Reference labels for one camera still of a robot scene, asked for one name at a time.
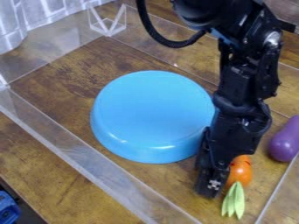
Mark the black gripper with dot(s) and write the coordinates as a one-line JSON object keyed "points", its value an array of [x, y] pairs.
{"points": [[232, 135]]}

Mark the purple toy eggplant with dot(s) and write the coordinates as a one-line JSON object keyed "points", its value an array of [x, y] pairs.
{"points": [[283, 145]]}

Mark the blue upside-down bowl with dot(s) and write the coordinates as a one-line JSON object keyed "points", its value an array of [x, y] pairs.
{"points": [[149, 115]]}

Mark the clear acrylic corner bracket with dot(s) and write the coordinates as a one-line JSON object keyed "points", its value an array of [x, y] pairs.
{"points": [[107, 26]]}

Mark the orange toy carrot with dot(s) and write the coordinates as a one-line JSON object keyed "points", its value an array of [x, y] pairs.
{"points": [[239, 178]]}

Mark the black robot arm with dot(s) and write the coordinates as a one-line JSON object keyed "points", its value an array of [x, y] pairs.
{"points": [[249, 44]]}

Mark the blue object at corner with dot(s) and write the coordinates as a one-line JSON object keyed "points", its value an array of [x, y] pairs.
{"points": [[9, 210]]}

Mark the clear acrylic enclosure wall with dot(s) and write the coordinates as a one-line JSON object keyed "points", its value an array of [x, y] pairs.
{"points": [[67, 176]]}

